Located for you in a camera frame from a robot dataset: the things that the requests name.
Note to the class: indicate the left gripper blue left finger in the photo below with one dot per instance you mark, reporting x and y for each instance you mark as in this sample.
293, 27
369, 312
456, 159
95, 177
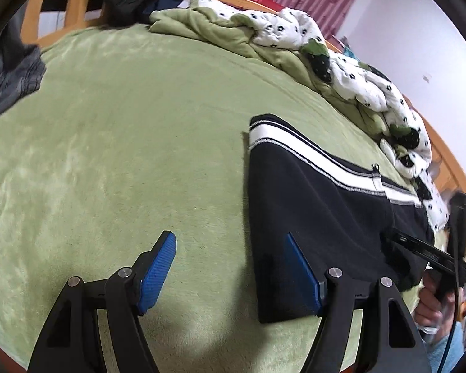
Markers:
70, 338

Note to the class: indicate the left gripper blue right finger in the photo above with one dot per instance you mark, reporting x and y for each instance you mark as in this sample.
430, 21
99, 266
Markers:
389, 339

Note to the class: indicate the black pants with white stripes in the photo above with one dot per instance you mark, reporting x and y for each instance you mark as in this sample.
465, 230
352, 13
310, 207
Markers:
338, 212

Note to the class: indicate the person's right hand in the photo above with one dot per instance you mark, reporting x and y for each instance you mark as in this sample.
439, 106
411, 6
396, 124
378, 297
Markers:
430, 311

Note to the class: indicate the white floral quilt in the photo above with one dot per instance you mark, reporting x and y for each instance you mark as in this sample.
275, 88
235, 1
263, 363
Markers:
292, 42

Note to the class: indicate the green fleece bed sheet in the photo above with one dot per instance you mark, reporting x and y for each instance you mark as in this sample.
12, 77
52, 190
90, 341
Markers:
132, 133

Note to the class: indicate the grey denim jeans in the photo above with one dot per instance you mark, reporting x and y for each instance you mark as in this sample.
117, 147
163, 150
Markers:
21, 65

